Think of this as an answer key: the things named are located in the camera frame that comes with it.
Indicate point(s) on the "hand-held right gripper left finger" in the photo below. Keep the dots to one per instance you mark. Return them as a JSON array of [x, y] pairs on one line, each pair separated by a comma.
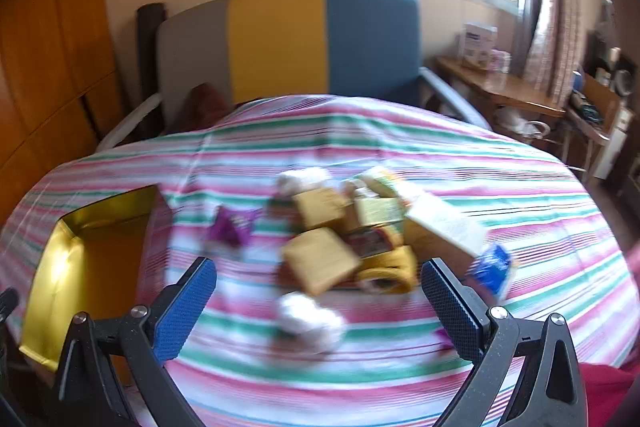
[[186, 307]]

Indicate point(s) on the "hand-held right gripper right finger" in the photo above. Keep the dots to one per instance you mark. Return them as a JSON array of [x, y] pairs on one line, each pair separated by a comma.
[[452, 307]]

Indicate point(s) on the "blue packet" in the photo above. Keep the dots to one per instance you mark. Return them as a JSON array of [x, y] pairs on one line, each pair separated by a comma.
[[492, 269]]

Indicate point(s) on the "yellow knitted hat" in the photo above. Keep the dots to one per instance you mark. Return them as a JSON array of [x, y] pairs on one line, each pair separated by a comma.
[[392, 269]]

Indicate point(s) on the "tall cream carton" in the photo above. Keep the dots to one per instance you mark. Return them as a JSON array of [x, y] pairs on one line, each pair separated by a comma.
[[440, 224]]

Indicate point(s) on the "purple packet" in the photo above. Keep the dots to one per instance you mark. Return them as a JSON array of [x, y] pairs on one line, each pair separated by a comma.
[[231, 227]]

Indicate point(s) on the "dark red gold-lined box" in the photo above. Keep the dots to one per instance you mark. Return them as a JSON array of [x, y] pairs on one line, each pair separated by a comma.
[[95, 267]]

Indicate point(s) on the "red labelled small box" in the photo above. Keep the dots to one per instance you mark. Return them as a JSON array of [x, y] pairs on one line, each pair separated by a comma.
[[372, 242]]

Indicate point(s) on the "green printed carton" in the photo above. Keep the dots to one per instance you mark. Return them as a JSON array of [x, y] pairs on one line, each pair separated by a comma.
[[377, 212]]

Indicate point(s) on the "white plastic bag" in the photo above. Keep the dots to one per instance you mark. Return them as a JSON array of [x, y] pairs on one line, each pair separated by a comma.
[[310, 322], [302, 181]]

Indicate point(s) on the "yellow sponge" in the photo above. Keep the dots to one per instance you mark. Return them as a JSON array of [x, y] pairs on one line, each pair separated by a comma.
[[320, 207], [320, 259]]

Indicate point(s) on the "green edged snack packet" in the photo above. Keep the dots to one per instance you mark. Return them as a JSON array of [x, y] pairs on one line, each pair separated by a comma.
[[382, 182]]

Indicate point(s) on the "striped bedsheet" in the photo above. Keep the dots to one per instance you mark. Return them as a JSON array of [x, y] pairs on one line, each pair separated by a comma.
[[400, 147]]

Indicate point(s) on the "white jug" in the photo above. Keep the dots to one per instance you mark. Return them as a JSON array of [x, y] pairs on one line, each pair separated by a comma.
[[522, 124]]

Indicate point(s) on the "brown pillow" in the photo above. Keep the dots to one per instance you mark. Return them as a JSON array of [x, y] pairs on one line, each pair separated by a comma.
[[207, 104]]

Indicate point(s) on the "wooden desk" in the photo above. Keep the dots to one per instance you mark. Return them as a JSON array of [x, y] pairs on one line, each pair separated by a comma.
[[500, 87]]

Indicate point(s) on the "wooden side table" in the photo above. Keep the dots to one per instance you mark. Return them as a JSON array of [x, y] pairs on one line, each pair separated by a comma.
[[597, 117]]

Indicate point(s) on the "white carton with blue print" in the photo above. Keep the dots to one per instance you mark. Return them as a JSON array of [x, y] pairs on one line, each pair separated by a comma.
[[479, 44]]

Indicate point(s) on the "grey yellow blue chair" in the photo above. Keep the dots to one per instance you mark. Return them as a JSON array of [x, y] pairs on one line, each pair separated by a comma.
[[280, 42]]

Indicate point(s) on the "wooden wardrobe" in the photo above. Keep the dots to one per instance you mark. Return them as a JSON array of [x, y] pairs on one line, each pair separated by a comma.
[[50, 57]]

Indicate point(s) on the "pink patterned curtain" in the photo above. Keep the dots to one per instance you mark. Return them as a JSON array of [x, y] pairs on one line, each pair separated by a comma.
[[555, 7]]

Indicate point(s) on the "white bed rail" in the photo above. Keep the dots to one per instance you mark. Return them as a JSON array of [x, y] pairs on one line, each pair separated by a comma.
[[127, 122]]

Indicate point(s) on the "grey bed rail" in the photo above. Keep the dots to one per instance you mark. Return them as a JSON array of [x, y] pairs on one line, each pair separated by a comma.
[[455, 94]]

